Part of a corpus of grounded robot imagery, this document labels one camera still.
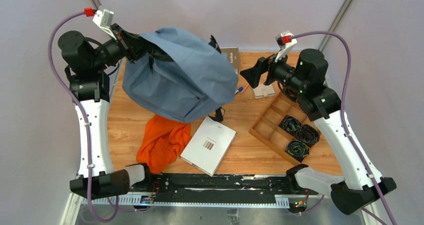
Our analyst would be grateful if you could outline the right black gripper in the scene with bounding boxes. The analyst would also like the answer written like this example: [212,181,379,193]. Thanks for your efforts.
[239,47,307,94]

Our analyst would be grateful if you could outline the blue grey backpack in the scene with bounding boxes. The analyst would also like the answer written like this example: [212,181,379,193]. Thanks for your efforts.
[122,27,239,123]

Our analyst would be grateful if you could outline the white book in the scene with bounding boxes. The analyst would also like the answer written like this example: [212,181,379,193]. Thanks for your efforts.
[180,117,236,177]

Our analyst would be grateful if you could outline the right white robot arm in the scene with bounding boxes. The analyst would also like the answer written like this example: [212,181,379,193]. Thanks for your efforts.
[240,48,397,215]

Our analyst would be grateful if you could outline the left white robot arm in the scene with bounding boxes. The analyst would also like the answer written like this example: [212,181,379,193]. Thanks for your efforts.
[58,23,153,200]

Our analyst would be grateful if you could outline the blue capped white marker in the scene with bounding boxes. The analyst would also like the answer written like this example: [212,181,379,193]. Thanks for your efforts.
[234,87,244,95]

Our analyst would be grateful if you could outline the beige wallet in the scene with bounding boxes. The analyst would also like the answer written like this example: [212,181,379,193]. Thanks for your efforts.
[252,84,276,99]

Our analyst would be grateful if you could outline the wooden compartment tray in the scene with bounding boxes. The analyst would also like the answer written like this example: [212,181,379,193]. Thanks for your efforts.
[249,92,323,166]

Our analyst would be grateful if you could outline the orange cloth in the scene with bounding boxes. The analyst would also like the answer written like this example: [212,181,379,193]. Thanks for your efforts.
[135,114,192,174]

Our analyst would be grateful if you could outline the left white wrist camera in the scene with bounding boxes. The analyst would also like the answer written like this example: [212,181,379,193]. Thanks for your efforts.
[92,5,117,40]

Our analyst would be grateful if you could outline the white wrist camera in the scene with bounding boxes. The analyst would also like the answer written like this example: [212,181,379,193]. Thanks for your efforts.
[92,5,117,40]
[274,30,297,63]

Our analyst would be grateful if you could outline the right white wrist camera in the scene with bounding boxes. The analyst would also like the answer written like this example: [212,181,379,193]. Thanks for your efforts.
[274,30,297,63]

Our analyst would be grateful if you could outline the coiled cable in tray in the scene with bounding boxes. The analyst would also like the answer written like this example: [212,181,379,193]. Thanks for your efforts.
[285,139,310,162]

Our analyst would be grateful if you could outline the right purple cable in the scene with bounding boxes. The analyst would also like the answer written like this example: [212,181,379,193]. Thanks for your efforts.
[282,30,398,225]

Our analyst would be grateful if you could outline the purple cable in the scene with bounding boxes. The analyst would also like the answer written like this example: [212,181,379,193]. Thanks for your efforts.
[47,7,150,224]
[282,30,398,225]

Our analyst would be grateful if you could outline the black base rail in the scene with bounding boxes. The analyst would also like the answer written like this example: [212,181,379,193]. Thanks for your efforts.
[129,173,317,206]

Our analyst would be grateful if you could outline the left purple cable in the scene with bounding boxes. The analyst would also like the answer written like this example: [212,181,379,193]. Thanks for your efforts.
[47,7,150,224]

